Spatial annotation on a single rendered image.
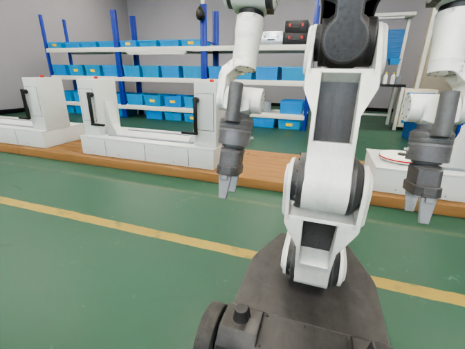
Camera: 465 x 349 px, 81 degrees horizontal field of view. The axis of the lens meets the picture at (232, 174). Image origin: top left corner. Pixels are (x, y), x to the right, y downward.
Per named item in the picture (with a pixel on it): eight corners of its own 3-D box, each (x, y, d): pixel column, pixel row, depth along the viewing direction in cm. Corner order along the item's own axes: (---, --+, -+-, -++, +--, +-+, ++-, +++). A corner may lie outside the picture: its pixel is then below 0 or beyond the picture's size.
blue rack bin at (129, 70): (138, 76, 579) (138, 66, 572) (154, 77, 569) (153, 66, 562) (123, 76, 534) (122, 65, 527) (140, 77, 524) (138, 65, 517)
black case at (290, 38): (286, 47, 463) (287, 36, 457) (307, 47, 453) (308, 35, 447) (283, 44, 425) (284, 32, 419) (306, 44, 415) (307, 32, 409)
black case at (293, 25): (288, 36, 457) (288, 25, 451) (308, 35, 447) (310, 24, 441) (284, 32, 419) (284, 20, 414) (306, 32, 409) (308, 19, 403)
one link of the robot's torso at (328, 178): (289, 203, 77) (310, 40, 76) (356, 214, 72) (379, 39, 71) (283, 209, 63) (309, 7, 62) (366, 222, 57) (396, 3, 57)
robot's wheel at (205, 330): (216, 331, 96) (216, 287, 90) (230, 335, 95) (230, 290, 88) (191, 388, 79) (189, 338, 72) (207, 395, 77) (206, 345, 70)
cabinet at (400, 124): (389, 124, 524) (398, 87, 500) (417, 127, 511) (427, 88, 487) (396, 130, 473) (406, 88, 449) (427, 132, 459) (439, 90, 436)
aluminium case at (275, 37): (263, 47, 474) (263, 34, 467) (284, 47, 465) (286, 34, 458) (259, 45, 436) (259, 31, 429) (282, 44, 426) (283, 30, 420)
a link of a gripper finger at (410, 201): (416, 212, 71) (420, 189, 70) (402, 210, 72) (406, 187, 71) (414, 210, 73) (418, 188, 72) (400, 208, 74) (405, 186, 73)
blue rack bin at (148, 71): (156, 77, 565) (155, 66, 558) (172, 77, 554) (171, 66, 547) (142, 77, 520) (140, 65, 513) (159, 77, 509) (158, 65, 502)
